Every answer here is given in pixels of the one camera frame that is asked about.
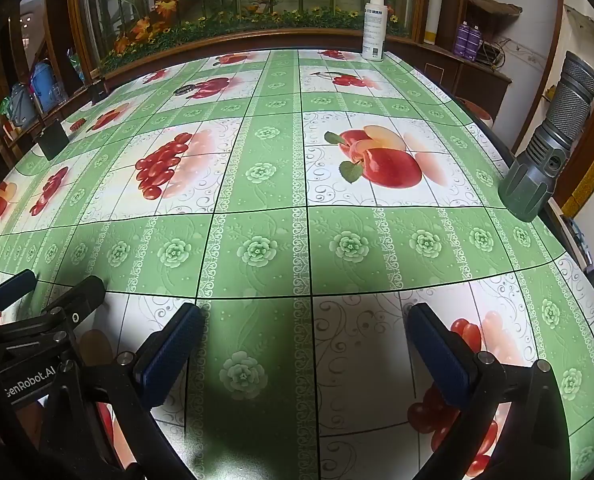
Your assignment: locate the red round stool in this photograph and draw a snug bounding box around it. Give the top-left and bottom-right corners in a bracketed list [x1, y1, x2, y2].
[464, 100, 495, 126]

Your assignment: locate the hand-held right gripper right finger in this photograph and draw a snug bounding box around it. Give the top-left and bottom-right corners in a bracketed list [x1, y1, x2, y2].
[407, 303, 575, 480]

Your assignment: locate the green plastic bottle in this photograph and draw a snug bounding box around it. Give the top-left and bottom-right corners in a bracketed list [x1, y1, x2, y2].
[67, 50, 85, 83]

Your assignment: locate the grey-blue bag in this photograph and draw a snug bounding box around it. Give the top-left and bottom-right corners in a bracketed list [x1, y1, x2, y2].
[10, 85, 38, 128]

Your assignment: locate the black cable tangle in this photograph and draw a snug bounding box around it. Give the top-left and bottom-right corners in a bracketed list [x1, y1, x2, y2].
[479, 40, 510, 68]

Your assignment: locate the blue thermos jug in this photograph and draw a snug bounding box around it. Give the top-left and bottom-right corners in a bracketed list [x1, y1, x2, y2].
[30, 62, 60, 111]

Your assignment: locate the white spray bottle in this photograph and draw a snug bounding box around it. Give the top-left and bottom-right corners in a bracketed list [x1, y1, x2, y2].
[361, 0, 387, 62]

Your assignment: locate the white paper roll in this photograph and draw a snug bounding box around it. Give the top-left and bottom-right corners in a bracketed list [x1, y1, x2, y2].
[423, 0, 448, 46]

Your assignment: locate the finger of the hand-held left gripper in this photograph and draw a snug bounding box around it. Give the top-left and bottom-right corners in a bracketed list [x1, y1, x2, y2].
[0, 275, 107, 350]
[0, 269, 38, 307]

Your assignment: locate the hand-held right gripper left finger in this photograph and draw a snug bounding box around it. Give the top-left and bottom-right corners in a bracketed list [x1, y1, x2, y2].
[84, 302, 208, 480]

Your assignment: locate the wooden wall shelf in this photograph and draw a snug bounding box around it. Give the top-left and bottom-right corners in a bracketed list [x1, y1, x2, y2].
[467, 0, 522, 22]

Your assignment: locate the black cylindrical container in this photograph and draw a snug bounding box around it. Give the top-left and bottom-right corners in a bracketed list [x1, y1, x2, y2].
[36, 117, 70, 161]

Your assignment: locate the grey metal flashlight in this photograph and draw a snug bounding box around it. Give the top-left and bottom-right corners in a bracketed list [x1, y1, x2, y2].
[498, 51, 594, 221]

